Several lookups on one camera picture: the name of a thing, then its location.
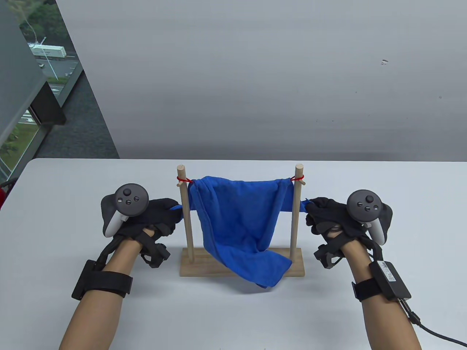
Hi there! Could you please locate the dark grey right hand controller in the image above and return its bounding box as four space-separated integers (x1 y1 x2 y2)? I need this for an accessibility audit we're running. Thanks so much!
346 190 394 246

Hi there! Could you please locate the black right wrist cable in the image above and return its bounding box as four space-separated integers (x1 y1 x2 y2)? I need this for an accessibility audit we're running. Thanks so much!
398 298 467 347

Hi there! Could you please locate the person's left hand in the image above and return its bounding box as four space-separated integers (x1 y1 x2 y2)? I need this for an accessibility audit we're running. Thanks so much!
113 198 184 269

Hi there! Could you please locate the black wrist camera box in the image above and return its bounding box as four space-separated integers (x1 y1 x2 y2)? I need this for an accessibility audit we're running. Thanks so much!
71 260 134 301
351 260 412 302

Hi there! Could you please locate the person's right forearm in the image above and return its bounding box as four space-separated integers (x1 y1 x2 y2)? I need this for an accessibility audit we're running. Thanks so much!
341 239 424 350

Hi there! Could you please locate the blue towel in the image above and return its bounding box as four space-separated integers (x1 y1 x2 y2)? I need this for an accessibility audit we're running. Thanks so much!
170 176 309 288

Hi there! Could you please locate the person's right hand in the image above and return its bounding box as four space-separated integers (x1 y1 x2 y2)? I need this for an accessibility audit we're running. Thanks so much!
305 197 383 269

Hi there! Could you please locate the wooden rack with two posts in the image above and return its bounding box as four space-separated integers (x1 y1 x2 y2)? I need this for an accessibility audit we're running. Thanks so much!
177 164 305 277

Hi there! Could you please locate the red and black chair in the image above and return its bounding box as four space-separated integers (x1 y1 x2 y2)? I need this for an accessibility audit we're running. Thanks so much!
0 178 19 212

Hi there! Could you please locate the black panel base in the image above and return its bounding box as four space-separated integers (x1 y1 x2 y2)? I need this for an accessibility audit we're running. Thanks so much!
30 83 67 126

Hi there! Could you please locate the dark grey left hand controller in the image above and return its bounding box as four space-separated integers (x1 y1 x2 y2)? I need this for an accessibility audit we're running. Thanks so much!
101 183 149 237

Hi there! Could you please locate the person's left forearm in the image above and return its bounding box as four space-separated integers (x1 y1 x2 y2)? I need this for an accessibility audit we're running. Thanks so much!
58 235 144 350

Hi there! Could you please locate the glass window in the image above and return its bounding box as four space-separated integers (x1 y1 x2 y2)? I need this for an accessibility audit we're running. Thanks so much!
0 0 85 183

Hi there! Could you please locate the grey frosted panel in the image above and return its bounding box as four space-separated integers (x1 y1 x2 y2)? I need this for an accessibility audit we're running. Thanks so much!
0 0 50 144

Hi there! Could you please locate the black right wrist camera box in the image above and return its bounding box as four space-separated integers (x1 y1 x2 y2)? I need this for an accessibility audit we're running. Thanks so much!
351 260 412 302

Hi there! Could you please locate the dark grey hand controller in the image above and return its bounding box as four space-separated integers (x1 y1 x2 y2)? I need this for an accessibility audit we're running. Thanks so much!
346 190 394 246
101 183 149 237

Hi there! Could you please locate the red elastic cord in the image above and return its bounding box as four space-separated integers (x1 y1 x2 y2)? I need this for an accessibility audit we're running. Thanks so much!
177 174 305 184

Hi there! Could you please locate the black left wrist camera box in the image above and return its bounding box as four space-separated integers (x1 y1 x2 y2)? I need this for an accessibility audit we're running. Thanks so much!
71 260 134 301

